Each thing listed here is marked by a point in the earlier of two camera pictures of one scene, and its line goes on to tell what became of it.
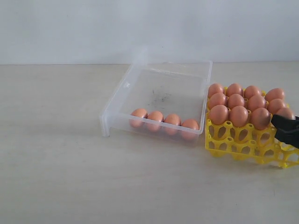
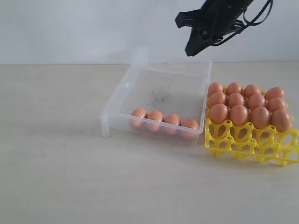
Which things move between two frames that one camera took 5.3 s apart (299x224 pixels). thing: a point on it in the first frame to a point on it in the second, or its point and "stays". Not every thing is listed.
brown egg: (251, 90) stays
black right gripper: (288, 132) to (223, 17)
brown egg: (239, 116) stays
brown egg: (214, 88) stays
